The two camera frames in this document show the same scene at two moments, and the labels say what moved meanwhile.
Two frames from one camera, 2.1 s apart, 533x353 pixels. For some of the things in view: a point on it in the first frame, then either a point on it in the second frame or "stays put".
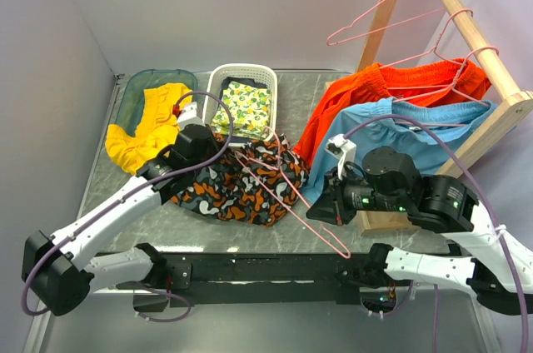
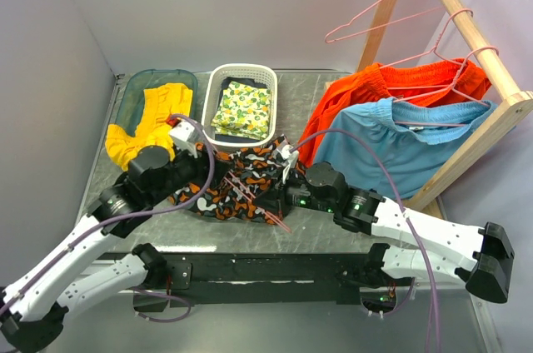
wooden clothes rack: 514,104 stays put
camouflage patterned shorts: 256,182 stays put
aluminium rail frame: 391,318 stays put
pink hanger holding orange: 429,51 stays put
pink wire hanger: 278,166 -> 232,180
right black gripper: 330,206 -> 275,200
